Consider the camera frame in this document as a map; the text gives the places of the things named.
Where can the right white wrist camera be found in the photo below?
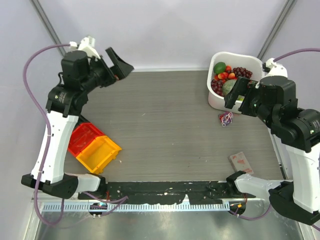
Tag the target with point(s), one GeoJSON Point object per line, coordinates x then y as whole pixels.
{"type": "Point", "coordinates": [272, 68]}

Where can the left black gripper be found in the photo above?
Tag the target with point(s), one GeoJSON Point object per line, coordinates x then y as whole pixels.
{"type": "Point", "coordinates": [121, 69]}

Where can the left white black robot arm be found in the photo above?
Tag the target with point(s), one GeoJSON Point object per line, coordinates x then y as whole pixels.
{"type": "Point", "coordinates": [82, 72]}

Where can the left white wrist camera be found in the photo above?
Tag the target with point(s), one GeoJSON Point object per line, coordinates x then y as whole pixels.
{"type": "Point", "coordinates": [87, 45]}

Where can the green netted melon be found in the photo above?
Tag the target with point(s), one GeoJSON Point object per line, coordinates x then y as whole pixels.
{"type": "Point", "coordinates": [227, 86]}

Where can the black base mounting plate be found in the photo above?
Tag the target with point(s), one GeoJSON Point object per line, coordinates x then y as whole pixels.
{"type": "Point", "coordinates": [171, 192]}

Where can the green lime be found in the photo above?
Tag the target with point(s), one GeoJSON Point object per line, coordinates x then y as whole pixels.
{"type": "Point", "coordinates": [219, 68]}

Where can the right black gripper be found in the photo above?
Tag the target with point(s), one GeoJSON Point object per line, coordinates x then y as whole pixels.
{"type": "Point", "coordinates": [238, 87]}

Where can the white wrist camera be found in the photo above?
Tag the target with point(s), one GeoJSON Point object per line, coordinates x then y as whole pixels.
{"type": "Point", "coordinates": [272, 68]}
{"type": "Point", "coordinates": [87, 45]}

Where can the black plastic bin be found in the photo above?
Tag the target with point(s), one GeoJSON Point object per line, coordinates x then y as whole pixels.
{"type": "Point", "coordinates": [82, 120]}

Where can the dark grape cluster left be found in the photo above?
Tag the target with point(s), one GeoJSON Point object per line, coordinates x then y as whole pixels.
{"type": "Point", "coordinates": [217, 86]}

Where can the red plastic bin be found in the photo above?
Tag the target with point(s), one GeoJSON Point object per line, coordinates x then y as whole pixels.
{"type": "Point", "coordinates": [82, 136]}

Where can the white slotted cable duct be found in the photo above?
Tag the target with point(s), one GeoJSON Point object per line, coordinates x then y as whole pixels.
{"type": "Point", "coordinates": [92, 207]}

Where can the stained grey sponge block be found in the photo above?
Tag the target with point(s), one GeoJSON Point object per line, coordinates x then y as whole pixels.
{"type": "Point", "coordinates": [239, 162]}

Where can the dark red grape bunch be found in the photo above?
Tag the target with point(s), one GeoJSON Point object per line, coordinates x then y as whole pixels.
{"type": "Point", "coordinates": [242, 72]}

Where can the yellow plastic bin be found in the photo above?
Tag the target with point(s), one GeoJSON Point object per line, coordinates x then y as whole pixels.
{"type": "Point", "coordinates": [98, 154]}

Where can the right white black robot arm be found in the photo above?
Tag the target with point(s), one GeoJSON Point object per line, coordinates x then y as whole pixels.
{"type": "Point", "coordinates": [273, 100]}

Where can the white plastic basket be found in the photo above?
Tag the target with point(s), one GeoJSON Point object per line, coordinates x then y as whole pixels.
{"type": "Point", "coordinates": [234, 60]}

